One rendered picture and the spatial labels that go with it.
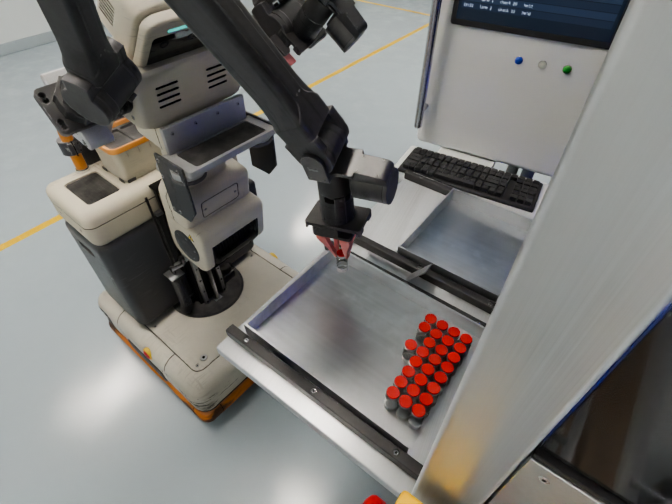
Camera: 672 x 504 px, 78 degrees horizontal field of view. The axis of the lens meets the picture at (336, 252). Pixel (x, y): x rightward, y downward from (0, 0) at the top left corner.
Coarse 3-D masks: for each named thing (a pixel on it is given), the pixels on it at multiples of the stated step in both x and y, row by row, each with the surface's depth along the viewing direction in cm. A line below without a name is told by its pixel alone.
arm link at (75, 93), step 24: (48, 0) 49; (72, 0) 49; (72, 24) 52; (96, 24) 55; (72, 48) 57; (96, 48) 57; (120, 48) 64; (72, 72) 61; (96, 72) 60; (72, 96) 64; (96, 96) 63; (96, 120) 68
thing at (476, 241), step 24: (456, 192) 102; (432, 216) 97; (456, 216) 99; (480, 216) 99; (504, 216) 97; (408, 240) 90; (432, 240) 93; (456, 240) 93; (480, 240) 93; (504, 240) 93; (432, 264) 84; (456, 264) 88; (480, 264) 88; (504, 264) 88; (480, 288) 80
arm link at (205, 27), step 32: (192, 0) 41; (224, 0) 43; (224, 32) 44; (256, 32) 46; (224, 64) 48; (256, 64) 47; (288, 64) 50; (256, 96) 51; (288, 96) 50; (288, 128) 53; (320, 128) 55
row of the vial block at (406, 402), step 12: (444, 336) 70; (456, 336) 70; (444, 348) 68; (432, 360) 67; (444, 360) 69; (420, 372) 67; (432, 372) 65; (420, 384) 64; (408, 396) 62; (396, 408) 64; (408, 408) 62
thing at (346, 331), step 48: (288, 288) 80; (336, 288) 83; (384, 288) 83; (288, 336) 75; (336, 336) 75; (384, 336) 75; (480, 336) 74; (336, 384) 69; (384, 384) 69; (384, 432) 61
